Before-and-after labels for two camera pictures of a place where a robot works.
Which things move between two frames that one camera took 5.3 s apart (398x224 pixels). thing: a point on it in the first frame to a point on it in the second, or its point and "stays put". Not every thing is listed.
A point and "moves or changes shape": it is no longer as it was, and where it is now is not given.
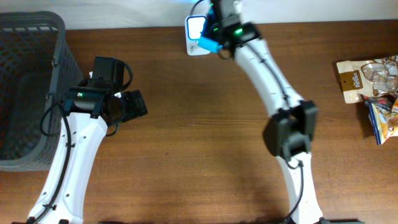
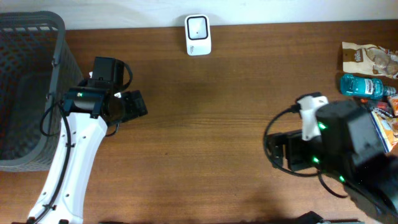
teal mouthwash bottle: x=206 y=41 to x=373 y=88
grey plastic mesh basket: x=38 y=69 stays put
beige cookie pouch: x=373 y=77 to x=366 y=58
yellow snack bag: x=384 y=122 moves or changes shape
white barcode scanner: x=194 y=25 stays put
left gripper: x=134 y=103 stays put
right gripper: x=212 y=29 to x=287 y=139
